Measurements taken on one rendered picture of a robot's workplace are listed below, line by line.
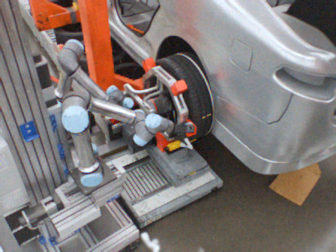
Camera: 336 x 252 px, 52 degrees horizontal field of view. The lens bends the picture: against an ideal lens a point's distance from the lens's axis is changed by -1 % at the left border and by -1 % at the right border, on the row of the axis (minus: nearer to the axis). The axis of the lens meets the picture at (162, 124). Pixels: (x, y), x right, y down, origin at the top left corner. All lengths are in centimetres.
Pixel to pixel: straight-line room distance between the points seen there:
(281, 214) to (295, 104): 142
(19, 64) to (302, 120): 144
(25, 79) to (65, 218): 84
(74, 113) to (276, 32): 106
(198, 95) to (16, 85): 117
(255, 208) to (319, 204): 56
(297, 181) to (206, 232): 101
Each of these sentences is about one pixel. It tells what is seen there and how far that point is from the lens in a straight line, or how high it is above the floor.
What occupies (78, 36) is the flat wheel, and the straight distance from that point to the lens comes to 447.
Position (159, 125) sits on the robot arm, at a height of 128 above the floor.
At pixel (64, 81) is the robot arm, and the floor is 118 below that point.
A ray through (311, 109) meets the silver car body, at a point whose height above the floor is 134.
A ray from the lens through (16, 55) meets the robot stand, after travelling 172.
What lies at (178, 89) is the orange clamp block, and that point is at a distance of 227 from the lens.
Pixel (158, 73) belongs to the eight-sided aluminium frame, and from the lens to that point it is 246.
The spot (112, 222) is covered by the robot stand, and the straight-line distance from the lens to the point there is 270.
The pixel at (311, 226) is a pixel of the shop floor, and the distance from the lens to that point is 313.
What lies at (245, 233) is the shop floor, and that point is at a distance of 294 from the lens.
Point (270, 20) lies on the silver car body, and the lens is 192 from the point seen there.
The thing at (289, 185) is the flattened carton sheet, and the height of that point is 1.
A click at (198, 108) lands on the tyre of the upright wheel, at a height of 98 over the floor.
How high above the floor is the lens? 244
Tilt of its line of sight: 41 degrees down
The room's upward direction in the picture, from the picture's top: straight up
